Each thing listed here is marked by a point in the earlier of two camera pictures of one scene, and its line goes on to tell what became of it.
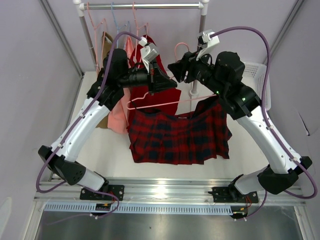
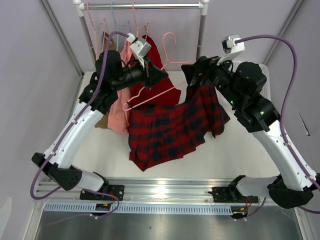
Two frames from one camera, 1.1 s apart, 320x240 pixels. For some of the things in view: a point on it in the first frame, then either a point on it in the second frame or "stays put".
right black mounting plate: [223, 194] stays put
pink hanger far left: [103, 41] stays put
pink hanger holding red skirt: [146, 26] stays put
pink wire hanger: [129, 107] -> [162, 94]
